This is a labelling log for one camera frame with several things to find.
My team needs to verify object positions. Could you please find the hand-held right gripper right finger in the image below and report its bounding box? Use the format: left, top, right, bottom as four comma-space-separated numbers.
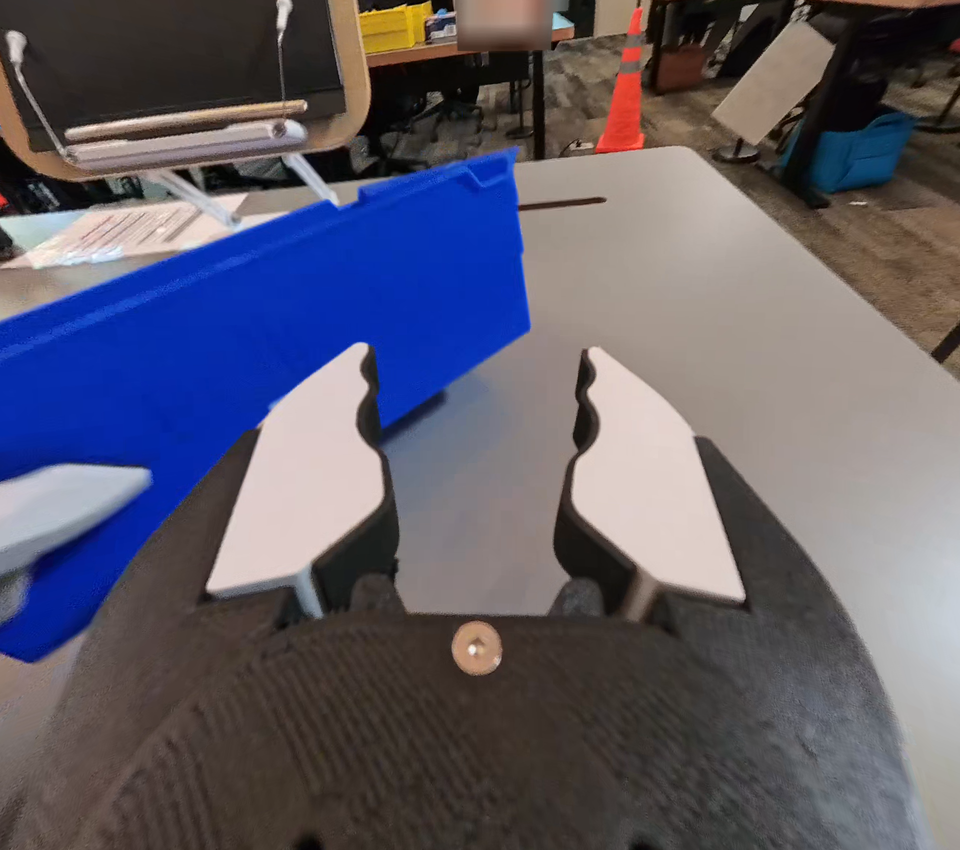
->
553, 346, 748, 623

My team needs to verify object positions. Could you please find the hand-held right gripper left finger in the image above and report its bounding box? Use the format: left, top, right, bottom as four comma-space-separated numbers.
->
204, 342, 400, 619

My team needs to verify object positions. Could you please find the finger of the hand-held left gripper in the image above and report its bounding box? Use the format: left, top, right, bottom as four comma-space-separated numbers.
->
0, 574, 33, 626
0, 464, 155, 577

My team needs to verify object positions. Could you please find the blue plastic bin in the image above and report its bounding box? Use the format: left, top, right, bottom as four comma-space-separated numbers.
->
0, 147, 532, 664

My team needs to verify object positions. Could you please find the printed paper sheet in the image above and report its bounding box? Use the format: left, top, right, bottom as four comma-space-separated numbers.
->
0, 194, 249, 270

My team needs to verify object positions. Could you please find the orange traffic cone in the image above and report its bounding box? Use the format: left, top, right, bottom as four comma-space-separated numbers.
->
596, 6, 648, 154

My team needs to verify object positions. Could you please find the blue tote bag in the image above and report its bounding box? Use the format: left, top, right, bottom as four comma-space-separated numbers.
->
780, 109, 918, 195

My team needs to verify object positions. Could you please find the brown bag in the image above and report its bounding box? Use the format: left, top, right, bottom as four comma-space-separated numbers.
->
652, 44, 710, 94

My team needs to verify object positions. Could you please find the white sign board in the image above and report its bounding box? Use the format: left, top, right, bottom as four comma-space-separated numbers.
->
711, 21, 837, 163

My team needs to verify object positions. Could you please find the yellow storage bin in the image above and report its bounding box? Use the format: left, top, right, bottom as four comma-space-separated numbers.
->
358, 0, 436, 55

